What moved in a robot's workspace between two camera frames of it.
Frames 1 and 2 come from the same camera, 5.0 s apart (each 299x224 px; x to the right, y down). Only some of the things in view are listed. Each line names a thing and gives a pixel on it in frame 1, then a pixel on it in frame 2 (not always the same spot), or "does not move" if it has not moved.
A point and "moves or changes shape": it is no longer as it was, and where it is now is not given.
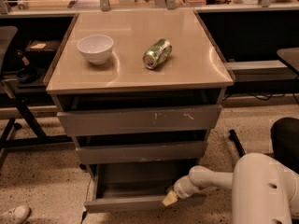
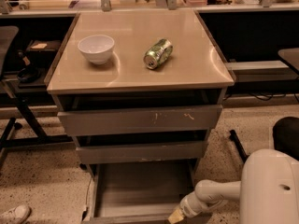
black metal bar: (233, 135) does not move
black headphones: (28, 75) does not move
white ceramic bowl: (95, 48) does not move
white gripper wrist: (180, 187) to (189, 203)
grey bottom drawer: (131, 186) moves or changes shape
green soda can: (158, 53) does not move
